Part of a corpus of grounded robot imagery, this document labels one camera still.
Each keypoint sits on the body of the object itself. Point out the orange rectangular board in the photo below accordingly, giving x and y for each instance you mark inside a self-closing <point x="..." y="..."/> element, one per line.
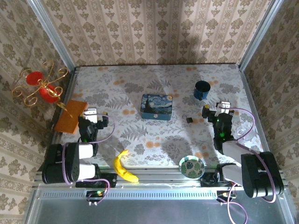
<point x="70" y="116"/>

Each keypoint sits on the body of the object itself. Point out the perforated metal strip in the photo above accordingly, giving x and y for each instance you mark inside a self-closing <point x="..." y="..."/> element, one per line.
<point x="151" y="193"/>

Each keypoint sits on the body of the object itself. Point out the starry night print tin box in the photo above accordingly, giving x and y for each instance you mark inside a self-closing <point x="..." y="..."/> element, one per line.
<point x="156" y="105"/>

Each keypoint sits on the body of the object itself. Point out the dark blue cup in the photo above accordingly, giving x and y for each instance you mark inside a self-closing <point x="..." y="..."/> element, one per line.
<point x="201" y="93"/>

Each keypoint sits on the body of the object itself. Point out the small black circuit board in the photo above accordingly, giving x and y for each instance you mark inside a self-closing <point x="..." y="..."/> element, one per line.
<point x="93" y="194"/>
<point x="224" y="194"/>

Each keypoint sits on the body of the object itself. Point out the yellow banana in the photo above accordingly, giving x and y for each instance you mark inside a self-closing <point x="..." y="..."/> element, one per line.
<point x="120" y="168"/>

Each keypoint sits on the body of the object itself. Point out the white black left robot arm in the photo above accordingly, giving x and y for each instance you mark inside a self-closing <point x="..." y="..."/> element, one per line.
<point x="86" y="149"/>

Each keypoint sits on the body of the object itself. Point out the clear drinking glass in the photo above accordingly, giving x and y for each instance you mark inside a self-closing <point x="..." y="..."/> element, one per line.
<point x="244" y="131"/>

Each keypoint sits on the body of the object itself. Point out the aluminium side rail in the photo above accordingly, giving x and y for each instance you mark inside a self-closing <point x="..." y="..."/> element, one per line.
<point x="73" y="79"/>

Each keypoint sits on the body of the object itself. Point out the leaf pattern round plate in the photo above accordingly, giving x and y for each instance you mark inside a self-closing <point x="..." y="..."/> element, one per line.
<point x="191" y="166"/>

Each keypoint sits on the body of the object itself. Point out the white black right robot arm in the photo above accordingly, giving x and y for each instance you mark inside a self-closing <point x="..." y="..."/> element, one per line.
<point x="233" y="151"/>

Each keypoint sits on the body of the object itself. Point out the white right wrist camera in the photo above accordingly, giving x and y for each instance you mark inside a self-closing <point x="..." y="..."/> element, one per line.
<point x="224" y="107"/>

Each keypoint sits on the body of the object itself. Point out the grey metal panel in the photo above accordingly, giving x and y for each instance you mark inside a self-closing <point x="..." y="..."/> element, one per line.
<point x="140" y="212"/>

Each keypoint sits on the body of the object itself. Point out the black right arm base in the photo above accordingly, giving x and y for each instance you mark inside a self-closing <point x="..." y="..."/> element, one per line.
<point x="208" y="180"/>

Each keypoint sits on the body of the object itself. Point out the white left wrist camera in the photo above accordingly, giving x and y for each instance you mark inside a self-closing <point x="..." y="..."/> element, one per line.
<point x="91" y="114"/>

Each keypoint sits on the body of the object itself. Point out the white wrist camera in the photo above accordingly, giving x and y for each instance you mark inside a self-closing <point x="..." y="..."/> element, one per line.
<point x="224" y="107"/>
<point x="91" y="114"/>

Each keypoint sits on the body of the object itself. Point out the aluminium mounting rail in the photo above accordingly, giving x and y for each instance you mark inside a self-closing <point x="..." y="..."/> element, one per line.
<point x="158" y="179"/>

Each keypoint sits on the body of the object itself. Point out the aluminium frame post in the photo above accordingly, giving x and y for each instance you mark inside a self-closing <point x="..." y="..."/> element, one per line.
<point x="259" y="35"/>
<point x="50" y="30"/>

